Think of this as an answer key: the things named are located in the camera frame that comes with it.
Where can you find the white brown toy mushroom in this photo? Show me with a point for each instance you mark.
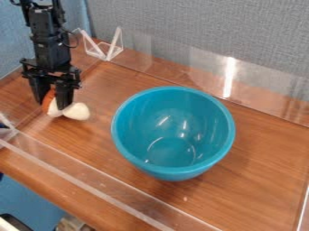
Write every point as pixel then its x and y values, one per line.
pixel 76 111

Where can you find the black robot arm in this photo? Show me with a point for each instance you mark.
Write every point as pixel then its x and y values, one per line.
pixel 44 19

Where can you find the clear acrylic front barrier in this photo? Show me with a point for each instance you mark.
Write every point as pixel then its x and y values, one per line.
pixel 97 198

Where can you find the clear acrylic barrier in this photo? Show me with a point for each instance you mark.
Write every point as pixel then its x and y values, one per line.
pixel 97 198
pixel 263 89
pixel 17 104

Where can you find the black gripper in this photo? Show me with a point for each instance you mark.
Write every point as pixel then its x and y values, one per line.
pixel 49 68

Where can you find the clear acrylic left barrier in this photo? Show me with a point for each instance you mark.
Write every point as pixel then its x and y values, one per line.
pixel 17 104

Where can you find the blue bowl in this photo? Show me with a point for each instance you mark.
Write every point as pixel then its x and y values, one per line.
pixel 172 131

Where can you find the clear acrylic back barrier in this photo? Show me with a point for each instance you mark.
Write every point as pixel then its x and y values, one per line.
pixel 263 89

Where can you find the clear acrylic corner bracket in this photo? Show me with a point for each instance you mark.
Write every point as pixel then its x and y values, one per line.
pixel 101 50

